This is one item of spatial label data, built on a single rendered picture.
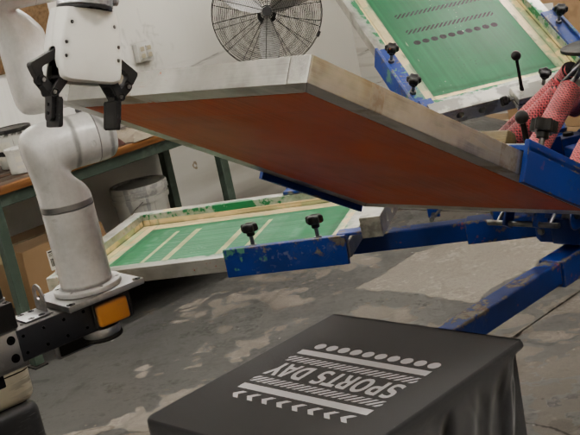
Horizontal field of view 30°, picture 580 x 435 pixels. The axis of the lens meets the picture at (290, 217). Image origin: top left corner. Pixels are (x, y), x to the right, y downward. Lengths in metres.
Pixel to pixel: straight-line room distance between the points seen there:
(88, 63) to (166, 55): 4.95
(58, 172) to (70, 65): 0.49
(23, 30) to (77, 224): 0.35
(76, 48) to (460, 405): 0.81
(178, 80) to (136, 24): 4.76
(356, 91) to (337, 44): 6.00
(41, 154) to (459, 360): 0.80
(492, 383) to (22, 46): 0.98
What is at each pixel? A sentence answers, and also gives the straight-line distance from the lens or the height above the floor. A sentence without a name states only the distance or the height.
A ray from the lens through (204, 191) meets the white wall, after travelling 6.57.
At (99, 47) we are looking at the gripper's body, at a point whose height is 1.58.
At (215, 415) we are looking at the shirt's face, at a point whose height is 0.95.
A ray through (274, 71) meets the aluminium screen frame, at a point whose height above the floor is 1.51.
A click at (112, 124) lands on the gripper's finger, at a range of 1.52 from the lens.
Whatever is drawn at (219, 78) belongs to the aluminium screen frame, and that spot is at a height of 1.51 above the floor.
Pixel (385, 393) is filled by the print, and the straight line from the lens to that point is 1.76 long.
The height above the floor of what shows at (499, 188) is 1.20.
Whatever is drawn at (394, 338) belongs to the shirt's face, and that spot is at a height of 0.95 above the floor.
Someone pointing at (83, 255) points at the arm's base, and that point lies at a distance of 1.97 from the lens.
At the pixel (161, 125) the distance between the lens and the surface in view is 1.83.
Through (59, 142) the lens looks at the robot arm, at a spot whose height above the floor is 1.41.
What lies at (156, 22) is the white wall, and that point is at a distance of 6.40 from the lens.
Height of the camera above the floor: 1.66
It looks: 14 degrees down
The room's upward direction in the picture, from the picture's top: 12 degrees counter-clockwise
